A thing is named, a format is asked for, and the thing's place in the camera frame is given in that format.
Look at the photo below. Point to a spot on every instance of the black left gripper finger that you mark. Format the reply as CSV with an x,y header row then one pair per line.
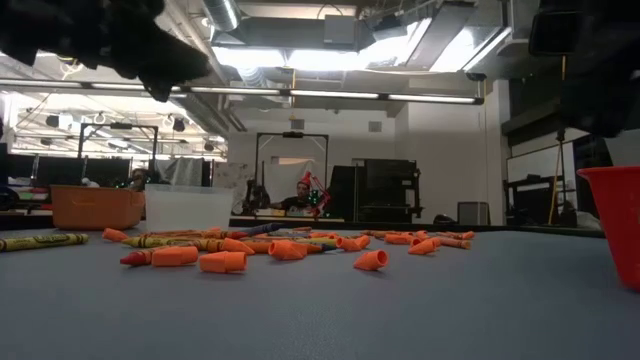
x,y
185,60
157,90

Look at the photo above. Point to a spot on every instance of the clear plastic bin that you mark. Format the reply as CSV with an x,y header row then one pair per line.
x,y
187,207

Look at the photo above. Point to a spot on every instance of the red crayon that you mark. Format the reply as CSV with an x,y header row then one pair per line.
x,y
136,258

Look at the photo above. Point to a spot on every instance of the orange crayon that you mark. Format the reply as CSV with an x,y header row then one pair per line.
x,y
261,247
452,243

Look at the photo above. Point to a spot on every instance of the background black robot arm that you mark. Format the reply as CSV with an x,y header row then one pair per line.
x,y
255,197

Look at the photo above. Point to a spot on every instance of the person behind monitors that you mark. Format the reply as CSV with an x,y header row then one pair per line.
x,y
139,180

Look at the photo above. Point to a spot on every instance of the black computer monitor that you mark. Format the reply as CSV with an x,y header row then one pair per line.
x,y
20,170
107,172
60,172

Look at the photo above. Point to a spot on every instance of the whiteboard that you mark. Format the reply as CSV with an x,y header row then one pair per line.
x,y
540,162

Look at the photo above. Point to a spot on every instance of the yellow pole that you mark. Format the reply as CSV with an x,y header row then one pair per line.
x,y
555,190

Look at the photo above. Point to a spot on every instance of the orange plastic bin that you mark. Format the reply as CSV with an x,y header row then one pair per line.
x,y
97,207

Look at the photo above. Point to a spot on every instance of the black shelf cart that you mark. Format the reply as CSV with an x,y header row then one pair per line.
x,y
530,200

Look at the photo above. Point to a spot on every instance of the red plastic basket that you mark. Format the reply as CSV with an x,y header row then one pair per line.
x,y
617,225

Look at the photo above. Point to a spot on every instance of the long ceiling light bar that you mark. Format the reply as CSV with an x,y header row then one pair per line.
x,y
330,94

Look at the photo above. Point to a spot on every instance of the grey ceiling unit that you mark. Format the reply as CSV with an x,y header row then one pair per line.
x,y
340,29

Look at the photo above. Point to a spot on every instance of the seated person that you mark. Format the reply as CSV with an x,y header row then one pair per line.
x,y
297,202

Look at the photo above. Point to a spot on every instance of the grey box bin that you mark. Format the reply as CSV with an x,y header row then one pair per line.
x,y
473,213

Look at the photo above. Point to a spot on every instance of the dark blue crayon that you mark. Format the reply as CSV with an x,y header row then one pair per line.
x,y
330,247

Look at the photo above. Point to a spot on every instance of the black equipment cabinet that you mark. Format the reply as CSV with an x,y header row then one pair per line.
x,y
385,190

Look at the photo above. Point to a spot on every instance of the black metal frame rig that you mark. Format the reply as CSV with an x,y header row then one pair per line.
x,y
292,134
117,126

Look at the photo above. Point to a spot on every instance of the silver ventilation duct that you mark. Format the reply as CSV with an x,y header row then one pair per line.
x,y
222,12

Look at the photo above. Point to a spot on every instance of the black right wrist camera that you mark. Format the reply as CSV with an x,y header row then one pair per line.
x,y
557,32

